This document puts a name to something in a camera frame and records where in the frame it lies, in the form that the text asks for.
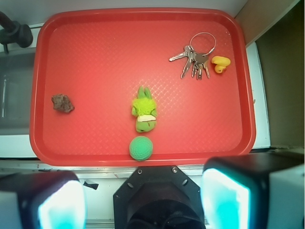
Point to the black faucet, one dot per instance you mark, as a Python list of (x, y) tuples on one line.
[(14, 32)]

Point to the silver key bunch on ring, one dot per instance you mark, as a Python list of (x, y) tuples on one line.
[(197, 60)]

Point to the steel sink basin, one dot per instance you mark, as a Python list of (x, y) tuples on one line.
[(16, 74)]

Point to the yellow rubber duck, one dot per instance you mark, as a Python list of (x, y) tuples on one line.
[(221, 63)]

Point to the brown rock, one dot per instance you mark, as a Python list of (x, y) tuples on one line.
[(62, 103)]

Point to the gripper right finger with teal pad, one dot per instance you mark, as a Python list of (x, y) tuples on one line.
[(255, 191)]

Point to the green plush toy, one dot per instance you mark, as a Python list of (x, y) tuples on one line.
[(144, 109)]

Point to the green golf ball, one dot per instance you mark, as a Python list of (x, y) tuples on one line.
[(141, 148)]

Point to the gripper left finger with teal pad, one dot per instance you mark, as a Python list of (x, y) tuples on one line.
[(42, 200)]

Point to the red plastic tray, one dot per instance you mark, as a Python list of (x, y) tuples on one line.
[(100, 58)]

